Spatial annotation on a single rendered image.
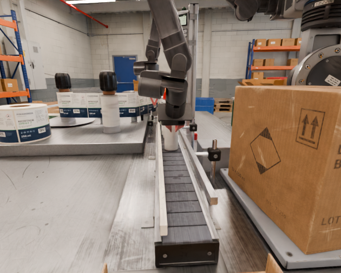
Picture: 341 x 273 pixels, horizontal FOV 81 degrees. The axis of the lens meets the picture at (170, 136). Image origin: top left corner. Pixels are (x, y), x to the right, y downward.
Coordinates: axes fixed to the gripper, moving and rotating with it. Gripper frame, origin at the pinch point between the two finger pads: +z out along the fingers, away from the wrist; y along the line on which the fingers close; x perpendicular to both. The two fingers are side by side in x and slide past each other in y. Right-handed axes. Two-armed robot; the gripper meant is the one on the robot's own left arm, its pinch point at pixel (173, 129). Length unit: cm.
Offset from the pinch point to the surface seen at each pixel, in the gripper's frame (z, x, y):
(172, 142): 7.1, 0.7, 0.0
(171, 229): -15.7, 33.3, 2.8
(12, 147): 18, -5, 65
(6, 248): -10.2, 34.5, 33.9
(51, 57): 340, -530, 340
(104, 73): 6.8, -36.7, 29.4
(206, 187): -22.0, 28.0, -3.0
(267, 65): 380, -548, -384
